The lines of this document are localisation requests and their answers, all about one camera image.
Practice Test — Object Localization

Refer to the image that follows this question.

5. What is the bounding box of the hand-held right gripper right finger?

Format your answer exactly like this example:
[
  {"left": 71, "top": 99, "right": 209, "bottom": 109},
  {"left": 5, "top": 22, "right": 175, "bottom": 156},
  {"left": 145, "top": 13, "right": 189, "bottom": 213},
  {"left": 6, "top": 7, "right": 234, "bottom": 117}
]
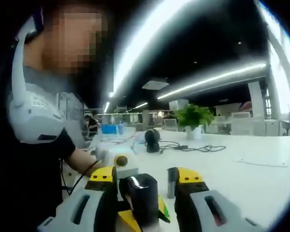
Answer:
[{"left": 173, "top": 166, "right": 264, "bottom": 232}]

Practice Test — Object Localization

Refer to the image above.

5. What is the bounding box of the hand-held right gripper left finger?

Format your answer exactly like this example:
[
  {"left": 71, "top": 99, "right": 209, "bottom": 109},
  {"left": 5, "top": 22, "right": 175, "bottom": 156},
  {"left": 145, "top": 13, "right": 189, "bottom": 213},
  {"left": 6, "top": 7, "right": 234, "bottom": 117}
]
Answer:
[{"left": 37, "top": 166, "right": 119, "bottom": 232}]

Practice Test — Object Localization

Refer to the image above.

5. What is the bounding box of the tall black cosmetic bottle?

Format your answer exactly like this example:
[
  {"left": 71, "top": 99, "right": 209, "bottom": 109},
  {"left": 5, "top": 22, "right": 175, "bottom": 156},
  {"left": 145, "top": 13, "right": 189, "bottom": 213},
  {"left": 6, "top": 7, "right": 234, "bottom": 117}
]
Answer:
[{"left": 124, "top": 173, "right": 160, "bottom": 230}]

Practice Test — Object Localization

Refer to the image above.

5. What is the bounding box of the short black cosmetic bottle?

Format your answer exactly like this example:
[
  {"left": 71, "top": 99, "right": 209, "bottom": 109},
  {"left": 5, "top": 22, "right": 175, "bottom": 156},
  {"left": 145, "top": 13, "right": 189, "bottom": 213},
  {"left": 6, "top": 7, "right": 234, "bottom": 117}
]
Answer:
[{"left": 167, "top": 168, "right": 179, "bottom": 199}]

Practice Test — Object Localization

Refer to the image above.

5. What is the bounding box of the blue box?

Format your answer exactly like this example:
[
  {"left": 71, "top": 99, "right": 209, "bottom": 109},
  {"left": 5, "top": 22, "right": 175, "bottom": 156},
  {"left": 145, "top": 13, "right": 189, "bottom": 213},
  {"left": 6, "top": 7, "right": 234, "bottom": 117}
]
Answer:
[{"left": 101, "top": 124, "right": 118, "bottom": 136}]

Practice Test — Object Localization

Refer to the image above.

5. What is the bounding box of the clear plastic bag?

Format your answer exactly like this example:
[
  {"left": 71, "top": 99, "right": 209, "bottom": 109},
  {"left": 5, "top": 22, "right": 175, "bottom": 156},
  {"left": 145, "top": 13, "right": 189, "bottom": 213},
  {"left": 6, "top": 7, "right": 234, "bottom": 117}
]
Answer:
[{"left": 131, "top": 135, "right": 147, "bottom": 148}]

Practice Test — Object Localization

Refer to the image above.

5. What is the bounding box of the white table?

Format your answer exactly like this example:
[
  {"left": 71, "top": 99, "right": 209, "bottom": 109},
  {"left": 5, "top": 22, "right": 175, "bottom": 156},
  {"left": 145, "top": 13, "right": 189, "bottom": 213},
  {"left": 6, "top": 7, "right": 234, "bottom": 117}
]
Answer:
[{"left": 70, "top": 125, "right": 290, "bottom": 232}]

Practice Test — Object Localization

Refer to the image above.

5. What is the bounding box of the black round device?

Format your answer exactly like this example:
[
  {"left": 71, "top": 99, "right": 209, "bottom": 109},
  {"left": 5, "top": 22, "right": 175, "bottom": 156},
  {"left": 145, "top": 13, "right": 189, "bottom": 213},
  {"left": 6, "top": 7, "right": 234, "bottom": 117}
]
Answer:
[{"left": 144, "top": 128, "right": 162, "bottom": 153}]

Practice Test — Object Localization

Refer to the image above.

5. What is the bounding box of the white mesh chair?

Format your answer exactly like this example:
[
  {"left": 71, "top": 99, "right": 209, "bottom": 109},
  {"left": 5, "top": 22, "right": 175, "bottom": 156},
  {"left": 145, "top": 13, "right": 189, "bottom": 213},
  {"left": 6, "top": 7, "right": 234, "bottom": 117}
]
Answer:
[{"left": 163, "top": 118, "right": 179, "bottom": 132}]

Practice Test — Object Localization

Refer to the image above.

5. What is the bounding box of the ceiling air vent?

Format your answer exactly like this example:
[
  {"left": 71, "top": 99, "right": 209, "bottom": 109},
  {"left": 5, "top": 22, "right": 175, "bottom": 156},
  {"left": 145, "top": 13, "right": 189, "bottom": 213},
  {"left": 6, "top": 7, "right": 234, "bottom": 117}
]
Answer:
[{"left": 142, "top": 79, "right": 170, "bottom": 90}]

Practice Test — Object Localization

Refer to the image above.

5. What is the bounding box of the green potted plant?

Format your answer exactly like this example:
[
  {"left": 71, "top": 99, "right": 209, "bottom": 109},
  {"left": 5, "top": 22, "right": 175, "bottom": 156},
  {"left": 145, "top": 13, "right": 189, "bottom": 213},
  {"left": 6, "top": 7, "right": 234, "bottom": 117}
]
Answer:
[{"left": 174, "top": 103, "right": 215, "bottom": 140}]

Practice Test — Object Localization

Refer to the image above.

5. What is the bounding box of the white counter unit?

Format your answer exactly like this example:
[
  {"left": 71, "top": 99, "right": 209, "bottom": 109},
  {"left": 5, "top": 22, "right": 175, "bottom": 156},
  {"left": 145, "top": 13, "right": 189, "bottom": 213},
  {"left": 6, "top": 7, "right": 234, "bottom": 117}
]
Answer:
[{"left": 216, "top": 101, "right": 281, "bottom": 136}]

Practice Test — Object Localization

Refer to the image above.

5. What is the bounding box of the window with blinds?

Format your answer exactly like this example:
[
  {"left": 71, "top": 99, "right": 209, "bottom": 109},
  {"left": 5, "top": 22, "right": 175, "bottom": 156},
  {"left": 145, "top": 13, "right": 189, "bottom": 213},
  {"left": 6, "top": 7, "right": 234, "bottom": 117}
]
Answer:
[{"left": 256, "top": 0, "right": 290, "bottom": 116}]

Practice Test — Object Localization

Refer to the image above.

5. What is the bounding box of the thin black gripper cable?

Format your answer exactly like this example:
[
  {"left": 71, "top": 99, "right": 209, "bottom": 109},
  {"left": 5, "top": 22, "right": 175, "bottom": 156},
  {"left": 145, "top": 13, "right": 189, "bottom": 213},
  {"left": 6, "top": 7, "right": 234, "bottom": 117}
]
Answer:
[{"left": 59, "top": 158, "right": 92, "bottom": 196}]

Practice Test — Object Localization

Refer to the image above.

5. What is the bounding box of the black power cable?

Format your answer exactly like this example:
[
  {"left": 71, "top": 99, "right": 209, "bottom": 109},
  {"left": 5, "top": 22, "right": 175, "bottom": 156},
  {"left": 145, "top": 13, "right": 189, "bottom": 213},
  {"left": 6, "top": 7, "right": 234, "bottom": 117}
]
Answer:
[{"left": 159, "top": 141, "right": 227, "bottom": 155}]

